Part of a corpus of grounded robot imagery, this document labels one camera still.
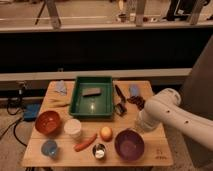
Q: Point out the orange carrot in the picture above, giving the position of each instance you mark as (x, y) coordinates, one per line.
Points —
(85, 143)

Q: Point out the light blue cloth left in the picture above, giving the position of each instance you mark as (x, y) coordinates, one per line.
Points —
(60, 87)

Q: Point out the green plastic tray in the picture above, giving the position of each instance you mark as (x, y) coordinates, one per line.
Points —
(92, 107)

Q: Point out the small steel cup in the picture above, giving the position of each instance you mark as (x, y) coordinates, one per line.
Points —
(99, 151)

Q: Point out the white paper cup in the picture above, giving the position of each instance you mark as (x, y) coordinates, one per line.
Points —
(73, 128)

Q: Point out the purple bowl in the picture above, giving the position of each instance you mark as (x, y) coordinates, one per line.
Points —
(129, 145)

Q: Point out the red bowl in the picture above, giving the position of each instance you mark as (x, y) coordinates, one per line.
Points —
(48, 123)

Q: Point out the grey sponge block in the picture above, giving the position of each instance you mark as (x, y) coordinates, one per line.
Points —
(91, 92)

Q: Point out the dark red grape bunch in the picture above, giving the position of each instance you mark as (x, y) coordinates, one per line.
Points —
(138, 101)

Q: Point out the blue box on floor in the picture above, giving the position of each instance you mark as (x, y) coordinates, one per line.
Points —
(31, 112)

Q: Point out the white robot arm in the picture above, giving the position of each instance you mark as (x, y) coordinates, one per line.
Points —
(164, 108)

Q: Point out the blue cup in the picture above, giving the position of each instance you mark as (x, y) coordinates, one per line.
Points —
(50, 148)

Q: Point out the yellow banana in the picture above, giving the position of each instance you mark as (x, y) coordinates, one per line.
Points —
(56, 103)

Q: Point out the black peeler tool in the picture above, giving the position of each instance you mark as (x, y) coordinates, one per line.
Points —
(120, 107)

